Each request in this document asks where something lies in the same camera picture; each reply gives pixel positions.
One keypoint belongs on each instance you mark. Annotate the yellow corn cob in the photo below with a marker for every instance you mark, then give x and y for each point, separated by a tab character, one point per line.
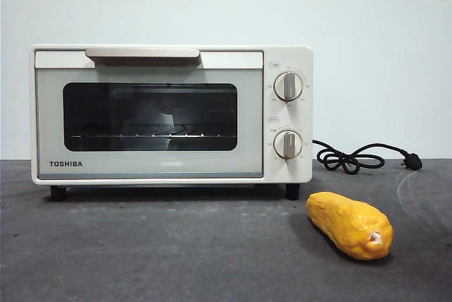
346	224

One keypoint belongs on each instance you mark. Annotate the cream round oven knob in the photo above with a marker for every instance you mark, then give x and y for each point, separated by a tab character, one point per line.
288	144
289	86

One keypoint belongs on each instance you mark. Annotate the cream Toshiba toaster oven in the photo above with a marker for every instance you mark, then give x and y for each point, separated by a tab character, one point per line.
304	115

